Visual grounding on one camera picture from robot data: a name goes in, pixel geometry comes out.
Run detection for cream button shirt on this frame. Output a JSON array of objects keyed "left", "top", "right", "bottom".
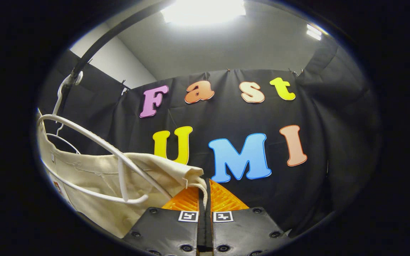
[{"left": 36, "top": 108, "right": 209, "bottom": 239}]

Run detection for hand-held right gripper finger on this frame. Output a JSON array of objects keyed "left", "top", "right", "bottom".
[
  {"left": 123, "top": 187, "right": 205, "bottom": 256},
  {"left": 205, "top": 179, "right": 291, "bottom": 256}
]

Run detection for black clothes rack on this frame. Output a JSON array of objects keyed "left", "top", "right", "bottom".
[{"left": 53, "top": 0, "right": 172, "bottom": 116}]

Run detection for small ceiling light panel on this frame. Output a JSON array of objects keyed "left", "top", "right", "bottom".
[{"left": 306, "top": 24, "right": 322, "bottom": 41}]

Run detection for white plastic hanger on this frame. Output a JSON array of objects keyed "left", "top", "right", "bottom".
[
  {"left": 46, "top": 123, "right": 82, "bottom": 154},
  {"left": 36, "top": 70, "right": 173, "bottom": 205}
]

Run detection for large ceiling light panel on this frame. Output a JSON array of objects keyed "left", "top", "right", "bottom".
[{"left": 161, "top": 0, "right": 246, "bottom": 25}]

